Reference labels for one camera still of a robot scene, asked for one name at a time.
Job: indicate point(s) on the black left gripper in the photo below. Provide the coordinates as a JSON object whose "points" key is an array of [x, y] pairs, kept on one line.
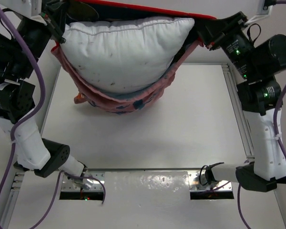
{"points": [[53, 18]]}

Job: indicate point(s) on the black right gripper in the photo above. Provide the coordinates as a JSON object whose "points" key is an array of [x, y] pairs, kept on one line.
{"points": [[214, 33]]}

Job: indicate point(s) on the white pillow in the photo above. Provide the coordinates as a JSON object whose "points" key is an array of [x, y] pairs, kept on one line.
{"points": [[124, 56]]}

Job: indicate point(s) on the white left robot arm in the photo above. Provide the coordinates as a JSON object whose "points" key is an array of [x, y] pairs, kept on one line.
{"points": [[33, 152]]}

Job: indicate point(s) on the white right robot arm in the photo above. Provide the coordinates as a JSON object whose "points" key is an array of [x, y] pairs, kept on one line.
{"points": [[268, 168]]}

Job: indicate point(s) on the white front cover board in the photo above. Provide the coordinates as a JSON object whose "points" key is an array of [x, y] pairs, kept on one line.
{"points": [[140, 200]]}

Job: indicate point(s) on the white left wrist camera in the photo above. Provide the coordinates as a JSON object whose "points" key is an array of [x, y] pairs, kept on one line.
{"points": [[30, 9]]}

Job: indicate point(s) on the aluminium frame rail right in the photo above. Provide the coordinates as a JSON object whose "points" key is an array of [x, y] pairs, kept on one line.
{"points": [[240, 118]]}

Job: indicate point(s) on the aluminium frame rail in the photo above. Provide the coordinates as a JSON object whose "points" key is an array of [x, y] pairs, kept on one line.
{"points": [[9, 196], [240, 118]]}

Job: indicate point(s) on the aluminium frame rail left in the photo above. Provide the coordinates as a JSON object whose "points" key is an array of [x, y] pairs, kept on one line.
{"points": [[9, 196]]}

